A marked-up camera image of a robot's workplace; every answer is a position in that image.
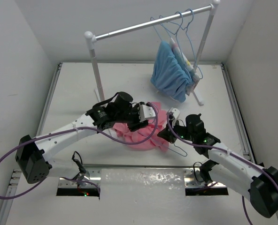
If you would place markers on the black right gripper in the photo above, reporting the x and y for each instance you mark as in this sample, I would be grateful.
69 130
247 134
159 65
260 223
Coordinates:
166 133

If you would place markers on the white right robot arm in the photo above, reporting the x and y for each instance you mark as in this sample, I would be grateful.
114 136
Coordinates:
255 183

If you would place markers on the light blue wire hanger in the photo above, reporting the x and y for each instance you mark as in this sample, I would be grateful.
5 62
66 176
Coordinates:
166 146

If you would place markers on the white clothes rack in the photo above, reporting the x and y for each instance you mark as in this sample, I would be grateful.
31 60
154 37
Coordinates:
91 39

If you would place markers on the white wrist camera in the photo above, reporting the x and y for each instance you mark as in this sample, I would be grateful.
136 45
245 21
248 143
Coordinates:
147 112
174 114

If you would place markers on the aluminium frame rail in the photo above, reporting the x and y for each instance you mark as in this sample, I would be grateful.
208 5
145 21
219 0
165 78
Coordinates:
247 150
23 92

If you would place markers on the blue garment on hanger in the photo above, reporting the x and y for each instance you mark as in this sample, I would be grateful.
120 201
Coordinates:
168 76

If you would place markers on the white patterned garment on hanger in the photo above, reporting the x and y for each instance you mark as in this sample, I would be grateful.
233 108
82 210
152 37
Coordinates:
185 65

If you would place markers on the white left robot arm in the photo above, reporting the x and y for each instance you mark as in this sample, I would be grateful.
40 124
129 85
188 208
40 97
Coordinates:
35 156

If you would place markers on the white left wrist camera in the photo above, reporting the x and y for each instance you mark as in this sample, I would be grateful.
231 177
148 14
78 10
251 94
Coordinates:
147 112

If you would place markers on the left aluminium frame rail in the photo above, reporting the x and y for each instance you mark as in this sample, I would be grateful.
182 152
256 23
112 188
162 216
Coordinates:
23 92

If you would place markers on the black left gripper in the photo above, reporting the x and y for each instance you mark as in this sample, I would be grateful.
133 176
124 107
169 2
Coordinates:
136 123

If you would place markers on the right aluminium frame rail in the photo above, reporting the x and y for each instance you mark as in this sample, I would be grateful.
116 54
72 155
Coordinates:
247 150

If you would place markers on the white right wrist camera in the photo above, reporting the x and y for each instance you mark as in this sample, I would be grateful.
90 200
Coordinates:
174 114

